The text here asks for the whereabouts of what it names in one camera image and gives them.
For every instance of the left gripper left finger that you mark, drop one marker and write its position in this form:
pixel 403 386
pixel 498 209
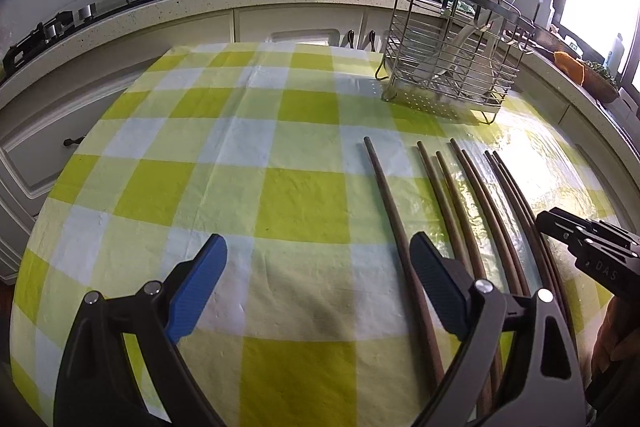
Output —
pixel 190 285

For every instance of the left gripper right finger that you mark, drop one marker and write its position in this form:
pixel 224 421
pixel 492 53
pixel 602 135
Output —
pixel 445 282

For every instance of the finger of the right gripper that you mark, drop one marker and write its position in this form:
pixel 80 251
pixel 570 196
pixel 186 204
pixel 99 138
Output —
pixel 558 212
pixel 566 228

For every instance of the brown wooden chopstick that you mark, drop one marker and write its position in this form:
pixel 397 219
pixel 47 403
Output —
pixel 538 245
pixel 453 230
pixel 467 232
pixel 514 204
pixel 424 325
pixel 511 264
pixel 476 188

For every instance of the white ceramic spoon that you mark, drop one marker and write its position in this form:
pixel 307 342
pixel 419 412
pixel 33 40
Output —
pixel 481 75
pixel 449 53

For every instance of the person's right hand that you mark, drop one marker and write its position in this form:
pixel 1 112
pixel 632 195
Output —
pixel 617 338

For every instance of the yellow white checkered tablecloth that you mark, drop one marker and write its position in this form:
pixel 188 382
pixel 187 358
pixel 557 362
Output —
pixel 310 324

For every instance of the wicker basket with greens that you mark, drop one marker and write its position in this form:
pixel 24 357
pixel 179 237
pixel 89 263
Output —
pixel 598 83

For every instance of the orange sponge cloth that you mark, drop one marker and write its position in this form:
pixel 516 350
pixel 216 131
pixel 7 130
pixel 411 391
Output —
pixel 569 66

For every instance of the white detergent bottle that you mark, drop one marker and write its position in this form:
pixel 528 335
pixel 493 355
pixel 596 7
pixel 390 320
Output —
pixel 615 56

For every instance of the black drawer handle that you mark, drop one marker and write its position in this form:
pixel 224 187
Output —
pixel 73 142

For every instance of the steel wire utensil basket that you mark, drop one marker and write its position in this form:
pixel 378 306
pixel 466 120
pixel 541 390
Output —
pixel 419 29

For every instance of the black cabinet door handle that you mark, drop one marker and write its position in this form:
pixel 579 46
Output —
pixel 349 39

